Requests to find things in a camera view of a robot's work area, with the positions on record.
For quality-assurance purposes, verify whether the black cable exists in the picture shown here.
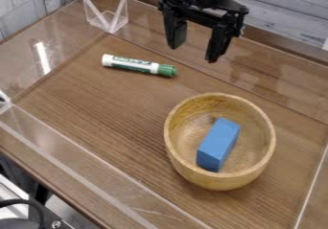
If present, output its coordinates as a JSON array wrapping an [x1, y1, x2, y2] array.
[[0, 198, 46, 229]]

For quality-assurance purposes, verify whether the blue rectangular block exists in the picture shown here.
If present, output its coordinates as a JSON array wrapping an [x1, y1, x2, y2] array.
[[196, 118, 241, 172]]

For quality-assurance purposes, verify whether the green and white marker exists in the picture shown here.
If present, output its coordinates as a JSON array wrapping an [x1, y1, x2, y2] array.
[[102, 54, 177, 77]]

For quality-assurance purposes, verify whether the clear acrylic tray wall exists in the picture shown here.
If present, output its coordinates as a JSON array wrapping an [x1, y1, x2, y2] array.
[[0, 103, 209, 229]]

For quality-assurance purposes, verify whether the brown wooden bowl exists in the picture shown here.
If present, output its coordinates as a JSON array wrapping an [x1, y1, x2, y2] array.
[[163, 93, 277, 191]]

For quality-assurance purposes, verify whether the clear acrylic corner bracket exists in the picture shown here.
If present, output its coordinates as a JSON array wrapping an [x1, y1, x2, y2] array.
[[82, 0, 129, 34]]

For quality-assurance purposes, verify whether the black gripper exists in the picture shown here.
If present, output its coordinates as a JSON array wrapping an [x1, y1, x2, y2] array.
[[161, 0, 249, 63]]

